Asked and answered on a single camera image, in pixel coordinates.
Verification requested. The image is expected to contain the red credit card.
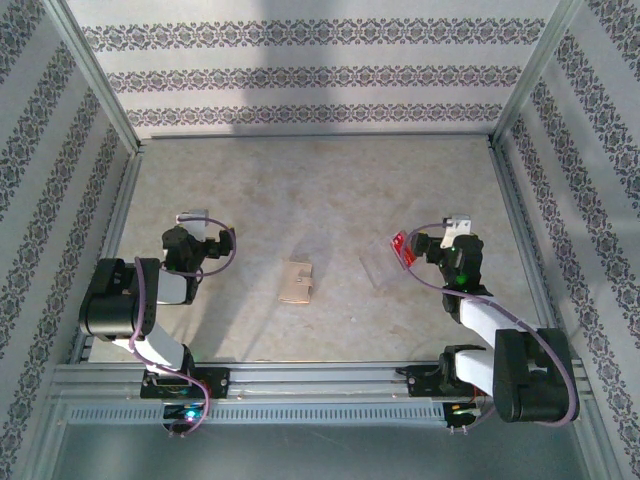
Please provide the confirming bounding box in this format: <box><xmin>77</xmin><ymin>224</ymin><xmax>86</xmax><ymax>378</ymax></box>
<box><xmin>389</xmin><ymin>230</ymin><xmax>419</xmax><ymax>271</ymax></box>

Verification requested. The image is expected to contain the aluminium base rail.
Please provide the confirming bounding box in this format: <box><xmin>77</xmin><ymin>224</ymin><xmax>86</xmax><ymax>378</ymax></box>
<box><xmin>49</xmin><ymin>363</ymin><xmax>591</xmax><ymax>401</ymax></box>

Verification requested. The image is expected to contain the grey metal panel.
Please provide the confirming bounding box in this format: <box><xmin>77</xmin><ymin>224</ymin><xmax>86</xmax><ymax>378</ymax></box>
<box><xmin>49</xmin><ymin>422</ymin><xmax>591</xmax><ymax>480</ymax></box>

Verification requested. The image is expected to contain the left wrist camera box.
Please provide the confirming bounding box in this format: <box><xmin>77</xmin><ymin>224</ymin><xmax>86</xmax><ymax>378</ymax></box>
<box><xmin>176</xmin><ymin>209</ymin><xmax>211</xmax><ymax>240</ymax></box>

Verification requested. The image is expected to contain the aluminium side table rail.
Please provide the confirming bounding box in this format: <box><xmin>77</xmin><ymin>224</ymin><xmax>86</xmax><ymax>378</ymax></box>
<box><xmin>69</xmin><ymin>142</ymin><xmax>146</xmax><ymax>364</ymax></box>
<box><xmin>487</xmin><ymin>139</ymin><xmax>581</xmax><ymax>361</ymax></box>

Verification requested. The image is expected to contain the beige card holder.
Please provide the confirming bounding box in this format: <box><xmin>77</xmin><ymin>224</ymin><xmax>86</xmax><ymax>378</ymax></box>
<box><xmin>277</xmin><ymin>259</ymin><xmax>316</xmax><ymax>306</ymax></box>

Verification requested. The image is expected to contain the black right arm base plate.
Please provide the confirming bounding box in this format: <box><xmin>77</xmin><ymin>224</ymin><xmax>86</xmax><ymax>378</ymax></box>
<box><xmin>405</xmin><ymin>364</ymin><xmax>498</xmax><ymax>399</ymax></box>

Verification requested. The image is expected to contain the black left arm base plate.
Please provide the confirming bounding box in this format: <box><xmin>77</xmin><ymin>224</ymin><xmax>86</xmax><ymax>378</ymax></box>
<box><xmin>139</xmin><ymin>366</ymin><xmax>231</xmax><ymax>400</ymax></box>

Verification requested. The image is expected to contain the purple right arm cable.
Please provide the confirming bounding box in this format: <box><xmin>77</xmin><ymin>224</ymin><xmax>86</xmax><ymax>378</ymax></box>
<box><xmin>402</xmin><ymin>223</ymin><xmax>582</xmax><ymax>436</ymax></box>

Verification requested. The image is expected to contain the aluminium wall-side table rail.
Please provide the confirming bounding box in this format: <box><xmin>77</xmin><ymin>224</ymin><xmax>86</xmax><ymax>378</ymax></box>
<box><xmin>149</xmin><ymin>131</ymin><xmax>494</xmax><ymax>142</ymax></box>

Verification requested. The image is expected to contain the clear plastic card stand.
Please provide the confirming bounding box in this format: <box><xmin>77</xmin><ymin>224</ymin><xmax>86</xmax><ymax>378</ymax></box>
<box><xmin>358</xmin><ymin>238</ymin><xmax>410</xmax><ymax>291</ymax></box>

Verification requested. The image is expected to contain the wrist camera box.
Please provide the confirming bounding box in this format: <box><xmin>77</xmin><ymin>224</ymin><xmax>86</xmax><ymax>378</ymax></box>
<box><xmin>176</xmin><ymin>209</ymin><xmax>211</xmax><ymax>240</ymax></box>
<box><xmin>439</xmin><ymin>214</ymin><xmax>474</xmax><ymax>249</ymax></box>

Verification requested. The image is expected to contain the grey slotted cable duct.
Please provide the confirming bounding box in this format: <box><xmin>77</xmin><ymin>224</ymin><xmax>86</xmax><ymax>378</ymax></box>
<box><xmin>67</xmin><ymin>402</ymin><xmax>449</xmax><ymax>425</ymax></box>

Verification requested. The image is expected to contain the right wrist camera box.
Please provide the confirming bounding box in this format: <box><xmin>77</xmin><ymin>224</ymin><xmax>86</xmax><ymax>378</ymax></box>
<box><xmin>439</xmin><ymin>214</ymin><xmax>474</xmax><ymax>249</ymax></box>

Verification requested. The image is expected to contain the aluminium frame post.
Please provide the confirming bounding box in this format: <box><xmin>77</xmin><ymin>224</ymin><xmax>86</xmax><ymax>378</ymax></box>
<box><xmin>42</xmin><ymin>0</ymin><xmax>146</xmax><ymax>154</ymax></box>
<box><xmin>492</xmin><ymin>0</ymin><xmax>584</xmax><ymax>146</ymax></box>

